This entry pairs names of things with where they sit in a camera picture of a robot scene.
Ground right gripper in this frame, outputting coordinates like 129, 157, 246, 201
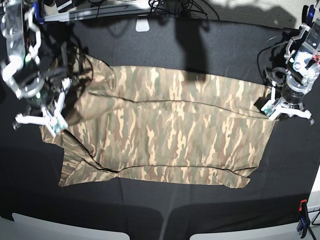
14, 77, 72, 137

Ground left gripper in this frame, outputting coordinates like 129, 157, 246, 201
260, 86, 315, 125

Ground camouflage t-shirt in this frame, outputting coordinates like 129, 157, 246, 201
40, 55, 275, 189

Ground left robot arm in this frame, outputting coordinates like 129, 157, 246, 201
260, 1, 320, 125

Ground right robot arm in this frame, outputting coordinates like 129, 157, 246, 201
0, 0, 72, 137

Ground orange black clamp bottom right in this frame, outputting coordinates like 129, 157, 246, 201
296, 199, 310, 239

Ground aluminium frame rail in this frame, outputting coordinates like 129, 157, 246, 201
44, 4, 151, 22

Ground black tangled cables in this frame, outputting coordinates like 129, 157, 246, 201
87, 0, 221, 20

